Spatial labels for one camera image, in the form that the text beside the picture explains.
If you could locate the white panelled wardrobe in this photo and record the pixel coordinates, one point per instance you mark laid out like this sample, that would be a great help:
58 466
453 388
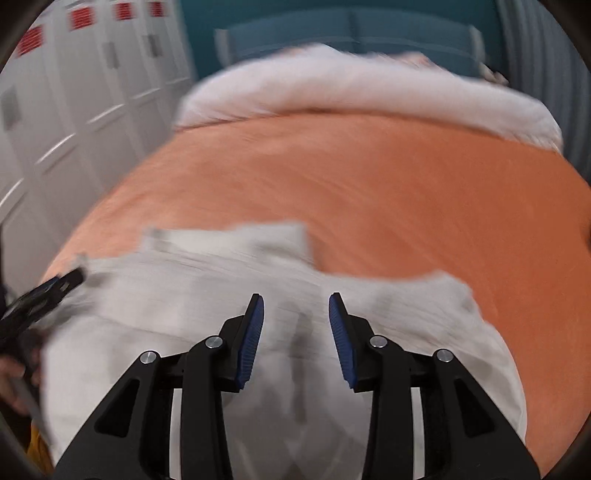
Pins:
92 92

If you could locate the pale pink duvet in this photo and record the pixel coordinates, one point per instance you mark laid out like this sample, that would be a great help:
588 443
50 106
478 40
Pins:
346 87

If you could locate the person's left hand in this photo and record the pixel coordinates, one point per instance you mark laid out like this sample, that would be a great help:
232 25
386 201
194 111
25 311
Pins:
11 383

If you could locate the orange plush bed blanket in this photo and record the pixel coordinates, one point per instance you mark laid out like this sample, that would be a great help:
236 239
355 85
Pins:
392 207

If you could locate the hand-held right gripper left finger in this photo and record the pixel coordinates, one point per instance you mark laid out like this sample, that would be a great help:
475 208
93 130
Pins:
249 341

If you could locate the white zip-up padded jacket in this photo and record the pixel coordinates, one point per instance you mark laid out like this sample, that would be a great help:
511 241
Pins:
138 323

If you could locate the blue upholstered headboard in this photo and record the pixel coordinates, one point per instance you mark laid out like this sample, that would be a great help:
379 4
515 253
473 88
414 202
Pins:
300 32

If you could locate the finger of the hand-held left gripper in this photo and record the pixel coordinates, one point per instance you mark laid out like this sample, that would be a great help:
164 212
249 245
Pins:
46 293

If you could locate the grey curtain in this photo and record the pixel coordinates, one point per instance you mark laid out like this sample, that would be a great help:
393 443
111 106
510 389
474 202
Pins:
545 69

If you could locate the yellow trousers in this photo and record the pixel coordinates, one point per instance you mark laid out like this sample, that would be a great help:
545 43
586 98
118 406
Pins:
39 450

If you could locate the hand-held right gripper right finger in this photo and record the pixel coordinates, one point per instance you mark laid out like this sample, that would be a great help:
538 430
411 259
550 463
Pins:
341 341

